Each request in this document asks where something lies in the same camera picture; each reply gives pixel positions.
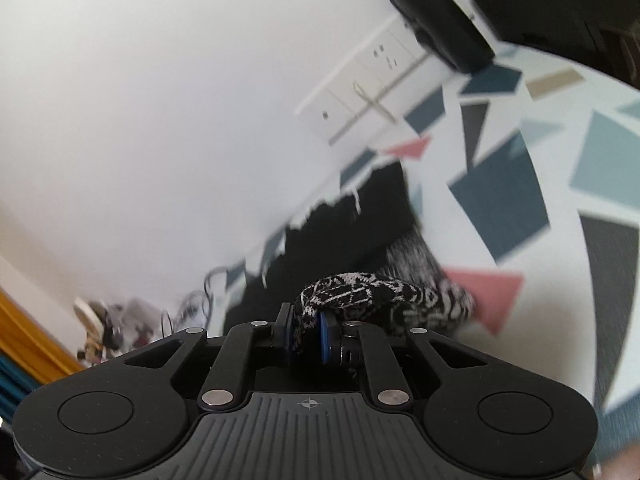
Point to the white wall socket panel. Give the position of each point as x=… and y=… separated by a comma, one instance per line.
x=358, y=84

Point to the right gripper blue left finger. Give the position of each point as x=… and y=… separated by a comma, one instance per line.
x=282, y=326

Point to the black bottle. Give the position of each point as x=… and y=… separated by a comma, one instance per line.
x=442, y=27

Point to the geometric patterned bed sheet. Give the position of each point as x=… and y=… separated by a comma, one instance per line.
x=524, y=182

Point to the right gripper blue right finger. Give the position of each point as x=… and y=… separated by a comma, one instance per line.
x=331, y=339

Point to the teal blue curtain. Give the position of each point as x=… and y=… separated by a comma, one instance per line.
x=15, y=385

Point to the black white patterned knit sweater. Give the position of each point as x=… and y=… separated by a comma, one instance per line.
x=362, y=258

